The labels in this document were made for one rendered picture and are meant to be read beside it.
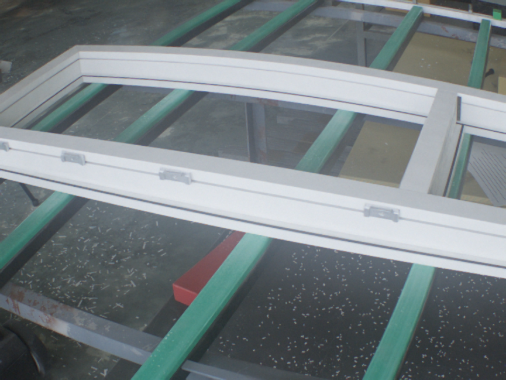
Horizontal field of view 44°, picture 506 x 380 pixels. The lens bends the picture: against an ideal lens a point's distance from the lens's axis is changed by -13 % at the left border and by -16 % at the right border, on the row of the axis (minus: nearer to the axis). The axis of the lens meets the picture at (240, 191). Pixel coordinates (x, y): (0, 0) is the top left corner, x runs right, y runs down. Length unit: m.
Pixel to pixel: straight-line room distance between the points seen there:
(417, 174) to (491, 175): 0.65
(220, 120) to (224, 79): 1.91
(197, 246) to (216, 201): 1.47
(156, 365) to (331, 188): 0.33
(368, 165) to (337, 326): 0.49
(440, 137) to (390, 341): 0.40
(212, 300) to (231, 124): 2.44
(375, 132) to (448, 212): 0.88
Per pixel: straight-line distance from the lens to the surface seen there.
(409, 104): 1.28
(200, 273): 1.29
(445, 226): 0.89
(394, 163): 1.60
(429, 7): 2.12
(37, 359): 1.93
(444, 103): 1.20
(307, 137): 2.39
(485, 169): 1.62
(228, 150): 2.33
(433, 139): 1.06
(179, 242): 2.49
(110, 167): 1.06
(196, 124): 3.29
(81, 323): 0.91
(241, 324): 1.23
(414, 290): 0.86
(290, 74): 1.34
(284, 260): 1.37
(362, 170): 1.57
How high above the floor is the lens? 1.41
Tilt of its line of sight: 31 degrees down
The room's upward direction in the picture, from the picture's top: 4 degrees counter-clockwise
